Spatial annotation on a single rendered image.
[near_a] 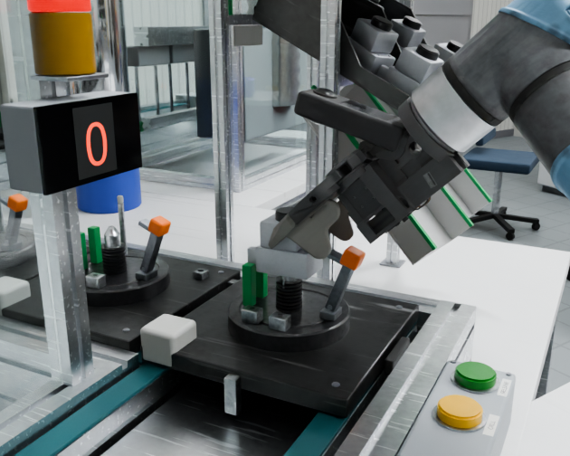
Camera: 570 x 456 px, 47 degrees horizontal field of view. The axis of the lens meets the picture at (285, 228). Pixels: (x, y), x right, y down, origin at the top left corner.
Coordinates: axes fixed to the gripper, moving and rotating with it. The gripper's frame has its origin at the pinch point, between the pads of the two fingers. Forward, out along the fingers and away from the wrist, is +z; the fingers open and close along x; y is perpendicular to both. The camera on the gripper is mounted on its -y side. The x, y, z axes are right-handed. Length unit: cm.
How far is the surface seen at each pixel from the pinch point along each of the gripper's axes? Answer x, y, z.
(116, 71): 58, -59, 45
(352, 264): -1.0, 7.7, -4.3
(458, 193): 48.1, 10.3, -2.1
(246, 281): -2.0, 1.9, 7.2
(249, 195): 84, -21, 53
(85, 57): -19.3, -19.7, -6.9
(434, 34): 616, -108, 96
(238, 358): -9.8, 8.0, 8.3
